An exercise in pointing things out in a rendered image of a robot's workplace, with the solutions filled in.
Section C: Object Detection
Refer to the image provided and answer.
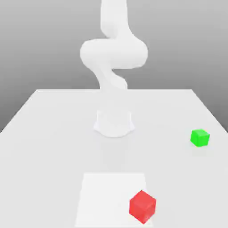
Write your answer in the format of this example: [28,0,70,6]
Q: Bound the small red cube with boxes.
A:
[129,190,157,225]

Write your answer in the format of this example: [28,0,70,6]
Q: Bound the small green cube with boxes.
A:
[190,129,210,147]

